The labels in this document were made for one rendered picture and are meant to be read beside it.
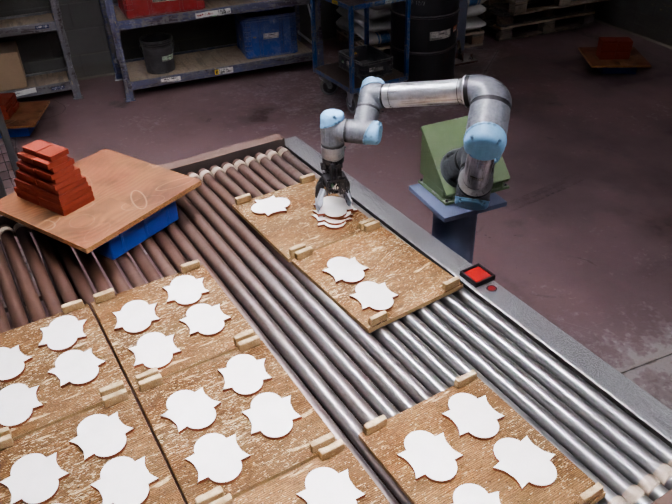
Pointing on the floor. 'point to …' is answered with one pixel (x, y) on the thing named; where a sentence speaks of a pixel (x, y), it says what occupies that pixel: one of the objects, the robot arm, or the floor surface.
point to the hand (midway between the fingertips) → (333, 206)
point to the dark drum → (426, 38)
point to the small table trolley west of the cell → (334, 78)
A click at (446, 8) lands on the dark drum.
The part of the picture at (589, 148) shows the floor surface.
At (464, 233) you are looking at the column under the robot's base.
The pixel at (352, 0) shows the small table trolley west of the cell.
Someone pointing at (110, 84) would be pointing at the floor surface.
